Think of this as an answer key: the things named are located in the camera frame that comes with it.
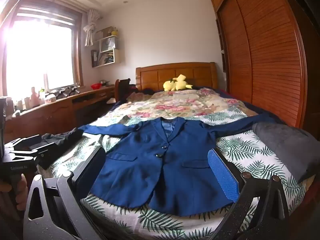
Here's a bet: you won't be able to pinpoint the blue suit jacket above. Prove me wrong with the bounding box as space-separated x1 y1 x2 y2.
81 114 271 216

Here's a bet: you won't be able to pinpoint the person's left hand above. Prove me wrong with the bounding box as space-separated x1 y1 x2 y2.
1 173 28 211

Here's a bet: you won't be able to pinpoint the dark grey trousers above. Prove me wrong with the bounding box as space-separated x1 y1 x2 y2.
34 128 83 169

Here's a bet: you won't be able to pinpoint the long wooden desk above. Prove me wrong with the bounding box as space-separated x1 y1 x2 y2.
4 86 114 143

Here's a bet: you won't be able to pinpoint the palm leaf bed sheet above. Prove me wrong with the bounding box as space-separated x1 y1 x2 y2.
37 109 313 240

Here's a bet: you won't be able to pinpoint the grey folded cloth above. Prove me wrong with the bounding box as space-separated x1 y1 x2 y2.
252 122 319 183

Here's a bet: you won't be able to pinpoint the red bowl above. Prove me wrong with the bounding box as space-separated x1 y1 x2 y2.
91 83 102 90

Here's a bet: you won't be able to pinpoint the window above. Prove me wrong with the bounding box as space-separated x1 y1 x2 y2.
1 0 84 100

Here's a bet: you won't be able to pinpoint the wooden chair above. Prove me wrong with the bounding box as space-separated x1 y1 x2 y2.
114 79 131 102

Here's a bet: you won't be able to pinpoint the floral quilt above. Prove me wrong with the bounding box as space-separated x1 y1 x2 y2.
109 87 258 120

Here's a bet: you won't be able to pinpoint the tied white curtain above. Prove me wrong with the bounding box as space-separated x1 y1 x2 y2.
83 9 100 47

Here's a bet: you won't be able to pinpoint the yellow plush toy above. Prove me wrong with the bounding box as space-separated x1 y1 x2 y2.
163 74 193 91

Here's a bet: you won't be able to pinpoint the wooden headboard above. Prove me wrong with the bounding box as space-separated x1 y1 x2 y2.
136 62 219 91

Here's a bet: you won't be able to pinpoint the wooden slatted wardrobe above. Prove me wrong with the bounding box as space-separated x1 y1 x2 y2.
212 0 319 138

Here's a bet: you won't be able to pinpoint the white wall shelf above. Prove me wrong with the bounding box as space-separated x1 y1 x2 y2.
91 26 121 68

